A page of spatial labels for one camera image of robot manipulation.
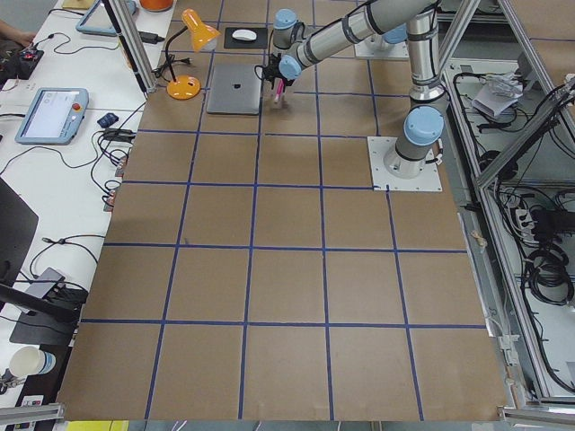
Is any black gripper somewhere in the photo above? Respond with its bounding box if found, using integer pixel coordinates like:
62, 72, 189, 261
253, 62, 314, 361
262, 53, 294, 88

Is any pink highlighter pen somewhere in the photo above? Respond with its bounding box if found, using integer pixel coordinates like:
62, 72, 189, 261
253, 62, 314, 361
273, 80, 285, 104

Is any white computer mouse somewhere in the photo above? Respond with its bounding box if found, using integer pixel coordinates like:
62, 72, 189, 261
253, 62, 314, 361
232, 29, 258, 42

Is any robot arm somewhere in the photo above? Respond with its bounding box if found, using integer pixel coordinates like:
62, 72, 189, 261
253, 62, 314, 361
260, 1, 445, 180
367, 23, 407, 51

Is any black mousepad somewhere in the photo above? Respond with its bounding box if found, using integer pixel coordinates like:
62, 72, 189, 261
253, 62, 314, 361
224, 27, 268, 49

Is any silver laptop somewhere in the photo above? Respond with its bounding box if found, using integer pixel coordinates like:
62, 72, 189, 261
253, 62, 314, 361
207, 64, 261, 115

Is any orange desk lamp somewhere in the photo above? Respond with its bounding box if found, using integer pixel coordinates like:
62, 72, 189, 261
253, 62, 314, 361
164, 8, 222, 101

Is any black power adapter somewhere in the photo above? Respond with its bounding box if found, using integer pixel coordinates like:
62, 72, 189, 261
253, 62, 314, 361
138, 31, 164, 44

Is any orange cylindrical bin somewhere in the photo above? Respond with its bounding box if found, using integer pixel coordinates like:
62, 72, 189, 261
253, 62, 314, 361
140, 0, 174, 13

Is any dark blue pouch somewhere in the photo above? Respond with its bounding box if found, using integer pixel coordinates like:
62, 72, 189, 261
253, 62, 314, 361
97, 112, 119, 128

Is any blue teach pendant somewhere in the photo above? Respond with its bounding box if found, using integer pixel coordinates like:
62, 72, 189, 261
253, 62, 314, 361
75, 1, 117, 37
15, 87, 90, 145

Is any white paper cup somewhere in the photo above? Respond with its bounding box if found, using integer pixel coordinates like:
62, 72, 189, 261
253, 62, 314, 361
9, 346, 57, 377

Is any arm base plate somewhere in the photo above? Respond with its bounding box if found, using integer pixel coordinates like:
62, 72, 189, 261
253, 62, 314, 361
367, 136, 443, 192
354, 35, 409, 61

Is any lamp power cable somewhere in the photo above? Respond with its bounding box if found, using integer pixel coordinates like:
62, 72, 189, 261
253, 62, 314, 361
152, 56, 195, 82

